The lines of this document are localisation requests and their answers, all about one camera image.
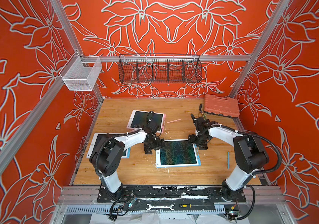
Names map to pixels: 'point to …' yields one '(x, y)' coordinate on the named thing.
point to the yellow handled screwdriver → (190, 205)
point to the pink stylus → (174, 121)
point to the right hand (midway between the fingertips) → (191, 144)
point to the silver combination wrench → (150, 206)
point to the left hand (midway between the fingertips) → (161, 149)
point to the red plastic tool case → (227, 106)
